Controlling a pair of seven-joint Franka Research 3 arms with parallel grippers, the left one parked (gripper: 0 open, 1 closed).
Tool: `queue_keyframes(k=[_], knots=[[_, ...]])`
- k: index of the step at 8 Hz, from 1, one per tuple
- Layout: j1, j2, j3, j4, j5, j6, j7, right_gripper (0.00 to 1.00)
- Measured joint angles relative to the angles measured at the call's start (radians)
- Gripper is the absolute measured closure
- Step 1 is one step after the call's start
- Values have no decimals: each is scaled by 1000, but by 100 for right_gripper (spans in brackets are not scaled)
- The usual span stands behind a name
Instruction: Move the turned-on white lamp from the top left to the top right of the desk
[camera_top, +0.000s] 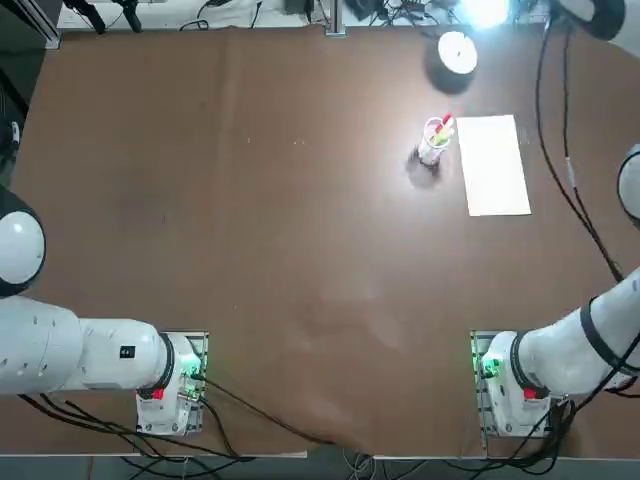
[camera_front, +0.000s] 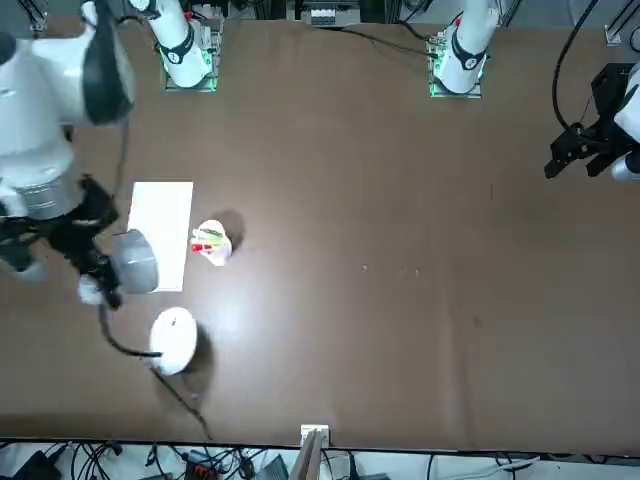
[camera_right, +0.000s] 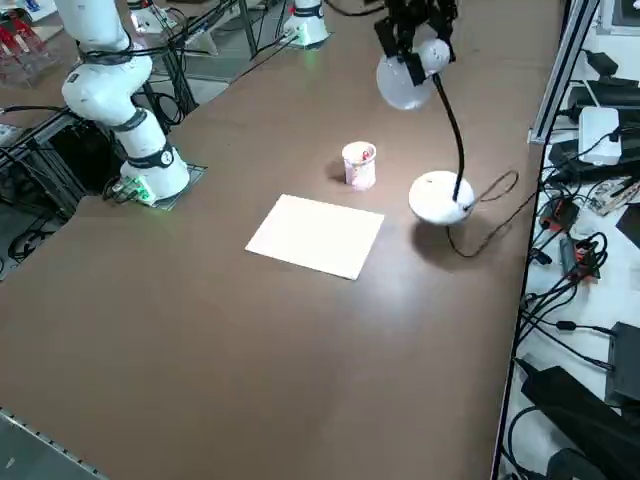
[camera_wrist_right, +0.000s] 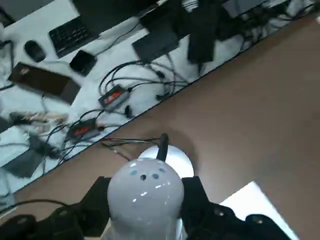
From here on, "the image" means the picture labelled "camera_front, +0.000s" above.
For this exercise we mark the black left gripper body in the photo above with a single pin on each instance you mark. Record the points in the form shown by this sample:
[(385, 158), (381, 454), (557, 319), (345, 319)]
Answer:
[(607, 100)]

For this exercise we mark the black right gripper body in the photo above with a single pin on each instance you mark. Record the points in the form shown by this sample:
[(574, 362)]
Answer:
[(80, 235)]

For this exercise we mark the white gooseneck desk lamp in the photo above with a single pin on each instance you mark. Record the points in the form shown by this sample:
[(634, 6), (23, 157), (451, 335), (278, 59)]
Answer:
[(172, 340)]

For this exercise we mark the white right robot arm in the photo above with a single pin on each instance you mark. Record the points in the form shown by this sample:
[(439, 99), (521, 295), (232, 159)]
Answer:
[(35, 110)]

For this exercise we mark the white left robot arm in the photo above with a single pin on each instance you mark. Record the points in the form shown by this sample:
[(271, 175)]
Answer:
[(467, 50)]

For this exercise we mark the white paper sheet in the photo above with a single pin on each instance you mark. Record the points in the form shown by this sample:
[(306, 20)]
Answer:
[(165, 210)]

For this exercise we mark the red marker pen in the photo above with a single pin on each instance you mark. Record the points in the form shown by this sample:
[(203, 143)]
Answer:
[(200, 247)]

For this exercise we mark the green marker pen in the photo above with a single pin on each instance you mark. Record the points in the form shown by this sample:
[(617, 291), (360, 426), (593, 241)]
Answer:
[(210, 233)]

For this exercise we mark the clear plastic cup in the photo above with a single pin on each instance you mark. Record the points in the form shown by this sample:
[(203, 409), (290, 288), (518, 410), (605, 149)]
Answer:
[(220, 252)]

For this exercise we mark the black power adapter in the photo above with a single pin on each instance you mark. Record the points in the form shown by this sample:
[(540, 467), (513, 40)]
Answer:
[(35, 465)]

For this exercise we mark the black device with red label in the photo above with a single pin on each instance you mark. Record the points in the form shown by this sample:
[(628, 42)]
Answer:
[(198, 470)]

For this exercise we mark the white power strip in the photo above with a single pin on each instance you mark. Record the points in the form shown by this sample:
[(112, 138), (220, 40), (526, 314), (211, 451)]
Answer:
[(322, 16)]

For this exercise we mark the silver corner bracket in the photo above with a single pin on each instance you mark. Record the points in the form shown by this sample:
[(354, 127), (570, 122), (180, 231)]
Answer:
[(39, 22), (613, 34)]

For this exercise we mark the aluminium camera post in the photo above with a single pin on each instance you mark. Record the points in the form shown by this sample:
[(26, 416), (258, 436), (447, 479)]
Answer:
[(311, 455)]

